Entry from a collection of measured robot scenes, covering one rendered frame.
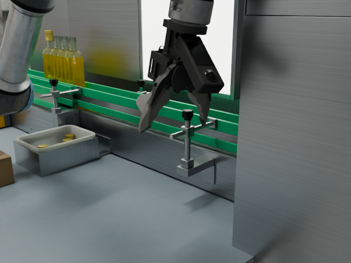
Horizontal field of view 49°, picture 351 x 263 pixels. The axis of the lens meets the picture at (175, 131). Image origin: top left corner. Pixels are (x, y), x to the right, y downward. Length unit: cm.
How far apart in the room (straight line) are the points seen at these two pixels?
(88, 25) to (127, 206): 91
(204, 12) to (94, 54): 107
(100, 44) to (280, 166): 109
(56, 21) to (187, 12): 137
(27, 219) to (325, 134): 73
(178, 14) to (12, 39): 58
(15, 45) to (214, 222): 70
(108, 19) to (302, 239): 113
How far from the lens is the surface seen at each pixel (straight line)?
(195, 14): 67
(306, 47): 69
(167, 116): 117
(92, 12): 168
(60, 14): 195
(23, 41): 112
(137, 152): 129
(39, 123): 161
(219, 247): 89
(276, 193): 78
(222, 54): 121
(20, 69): 119
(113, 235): 94
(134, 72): 150
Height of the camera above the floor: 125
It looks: 18 degrees down
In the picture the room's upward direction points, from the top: straight up
